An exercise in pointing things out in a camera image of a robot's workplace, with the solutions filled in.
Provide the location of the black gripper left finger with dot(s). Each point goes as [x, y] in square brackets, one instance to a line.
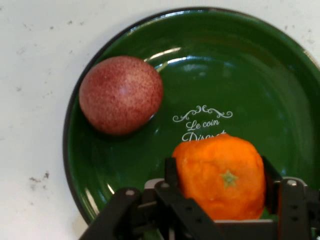
[175, 212]

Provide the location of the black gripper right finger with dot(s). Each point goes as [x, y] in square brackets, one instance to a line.
[295, 207]

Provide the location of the orange toy tangerine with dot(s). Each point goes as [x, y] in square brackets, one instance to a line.
[212, 162]

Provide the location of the red speckled toy plum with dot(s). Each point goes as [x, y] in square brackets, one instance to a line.
[121, 96]

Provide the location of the green enamel plate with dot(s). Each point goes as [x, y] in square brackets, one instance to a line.
[237, 75]

